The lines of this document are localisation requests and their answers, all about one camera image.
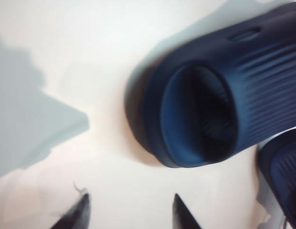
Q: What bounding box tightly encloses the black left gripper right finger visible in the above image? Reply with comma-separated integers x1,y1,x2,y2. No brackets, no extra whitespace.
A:
173,192,207,229

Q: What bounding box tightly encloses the blue rubber slipper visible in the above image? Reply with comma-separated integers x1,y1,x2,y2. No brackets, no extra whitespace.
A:
256,133,296,227
124,1,296,169

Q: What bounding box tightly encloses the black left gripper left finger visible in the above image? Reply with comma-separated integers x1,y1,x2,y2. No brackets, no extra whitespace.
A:
49,192,91,229

